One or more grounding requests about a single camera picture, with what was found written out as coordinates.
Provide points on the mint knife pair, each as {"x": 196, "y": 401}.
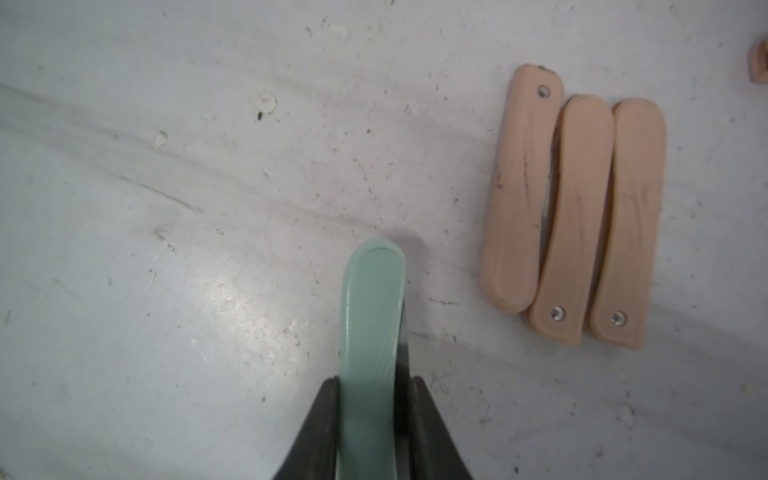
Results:
{"x": 372, "y": 300}

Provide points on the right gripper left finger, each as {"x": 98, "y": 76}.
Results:
{"x": 313, "y": 454}

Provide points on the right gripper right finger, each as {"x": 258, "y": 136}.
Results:
{"x": 424, "y": 446}

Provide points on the pink knife lower left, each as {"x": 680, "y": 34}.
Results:
{"x": 758, "y": 62}

